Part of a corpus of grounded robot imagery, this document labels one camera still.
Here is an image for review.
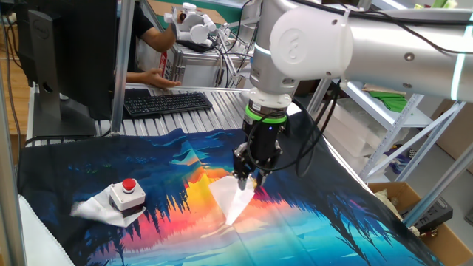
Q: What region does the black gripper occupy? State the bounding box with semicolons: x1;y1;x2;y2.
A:
231;120;288;191

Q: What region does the white paper napkin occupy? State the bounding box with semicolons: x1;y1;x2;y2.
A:
208;174;256;226

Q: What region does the bare person forearm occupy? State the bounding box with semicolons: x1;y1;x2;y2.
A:
140;24;178;53
125;69;149;84

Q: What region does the bare person hand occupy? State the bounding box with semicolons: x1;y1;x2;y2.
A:
142;68;183;89

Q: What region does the forest sunset print tablecloth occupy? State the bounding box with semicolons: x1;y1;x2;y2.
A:
16;109;444;266

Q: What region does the translucent plastic box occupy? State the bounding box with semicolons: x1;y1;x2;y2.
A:
324;98;375;174

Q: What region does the black keyboard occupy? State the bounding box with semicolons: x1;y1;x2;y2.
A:
123;91;214;118

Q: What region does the silver metal case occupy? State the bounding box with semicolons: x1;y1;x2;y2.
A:
135;40;256;89

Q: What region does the emergency stop button box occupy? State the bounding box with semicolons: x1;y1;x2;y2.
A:
109;177;147;219

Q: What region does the white metal shelf rack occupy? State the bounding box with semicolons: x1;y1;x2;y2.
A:
306;79;466;182

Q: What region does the white handheld device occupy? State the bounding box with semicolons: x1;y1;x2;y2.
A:
163;2;217;46

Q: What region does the green folded sheet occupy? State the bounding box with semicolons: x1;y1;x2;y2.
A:
369;90;409;114

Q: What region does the white wiping cloth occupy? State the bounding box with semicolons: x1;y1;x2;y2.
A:
69;184;147;228

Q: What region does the black electronic device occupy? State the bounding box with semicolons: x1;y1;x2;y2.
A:
401;197;454;232

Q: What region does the brown cardboard sheet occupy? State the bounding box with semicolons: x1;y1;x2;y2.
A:
147;0;228;25

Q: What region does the person torso black shirt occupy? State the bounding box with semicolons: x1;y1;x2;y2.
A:
127;0;155;73

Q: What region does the black computer monitor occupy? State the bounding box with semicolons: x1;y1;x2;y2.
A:
14;0;119;138

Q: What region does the brown cardboard box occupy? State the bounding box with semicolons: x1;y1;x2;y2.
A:
367;180;473;266

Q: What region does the white foam sheet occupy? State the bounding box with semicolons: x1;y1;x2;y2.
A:
18;194;77;266

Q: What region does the aluminium frame post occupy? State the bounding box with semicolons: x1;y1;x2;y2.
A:
0;66;27;266
110;0;136;136
402;142;473;228

